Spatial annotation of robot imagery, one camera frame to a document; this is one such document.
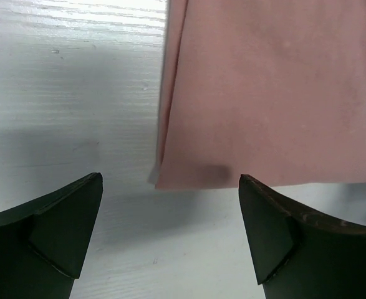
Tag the pink t shirt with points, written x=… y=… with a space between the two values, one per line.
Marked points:
x=273 y=89

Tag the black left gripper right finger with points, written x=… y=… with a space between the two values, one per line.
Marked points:
x=299 y=252

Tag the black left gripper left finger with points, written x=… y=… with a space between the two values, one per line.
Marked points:
x=43 y=242

